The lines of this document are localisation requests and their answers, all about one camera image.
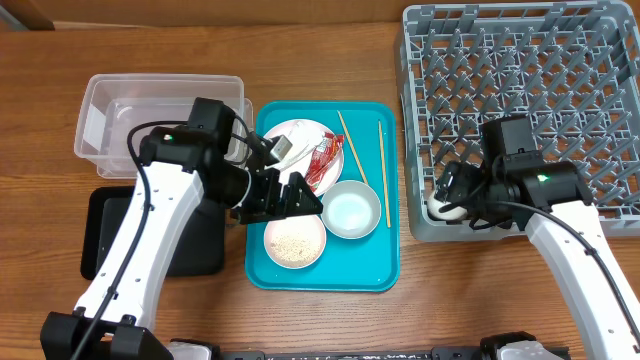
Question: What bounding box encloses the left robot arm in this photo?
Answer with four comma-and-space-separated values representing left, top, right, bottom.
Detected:
40, 98, 323, 360

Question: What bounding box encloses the wooden chopstick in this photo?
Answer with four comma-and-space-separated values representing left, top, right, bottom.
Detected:
378, 120, 391, 229
337, 110, 369, 185

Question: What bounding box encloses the clear plastic bin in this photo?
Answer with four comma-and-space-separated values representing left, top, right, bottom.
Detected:
74, 73, 254, 179

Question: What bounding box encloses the left wooden chopstick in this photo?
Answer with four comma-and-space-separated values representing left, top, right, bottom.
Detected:
337, 110, 369, 185

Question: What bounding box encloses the white napkin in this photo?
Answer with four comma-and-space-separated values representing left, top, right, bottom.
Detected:
277, 120, 323, 170

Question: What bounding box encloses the teal serving tray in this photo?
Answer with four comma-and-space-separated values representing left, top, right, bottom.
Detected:
245, 101, 400, 292

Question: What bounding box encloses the right wooden chopstick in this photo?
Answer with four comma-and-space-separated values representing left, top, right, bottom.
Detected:
378, 120, 391, 229

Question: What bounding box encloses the red sauce packet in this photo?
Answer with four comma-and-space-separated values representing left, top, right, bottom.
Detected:
305, 132, 344, 191

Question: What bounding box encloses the large white plate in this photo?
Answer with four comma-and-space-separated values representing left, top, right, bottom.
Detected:
263, 119, 344, 197

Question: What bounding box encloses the small white cup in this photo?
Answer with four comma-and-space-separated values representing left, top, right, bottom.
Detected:
426, 192, 467, 221

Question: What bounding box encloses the black tray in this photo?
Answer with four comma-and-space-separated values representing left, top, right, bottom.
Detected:
80, 186, 226, 280

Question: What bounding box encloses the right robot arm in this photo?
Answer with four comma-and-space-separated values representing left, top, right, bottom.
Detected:
427, 116, 639, 359

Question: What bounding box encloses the grey dish rack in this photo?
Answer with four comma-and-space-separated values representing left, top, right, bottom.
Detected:
396, 1, 639, 242

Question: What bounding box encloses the grey bowl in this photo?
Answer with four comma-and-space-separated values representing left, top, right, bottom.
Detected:
321, 180, 382, 240

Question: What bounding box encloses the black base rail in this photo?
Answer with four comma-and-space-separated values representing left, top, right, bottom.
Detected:
164, 330, 571, 360

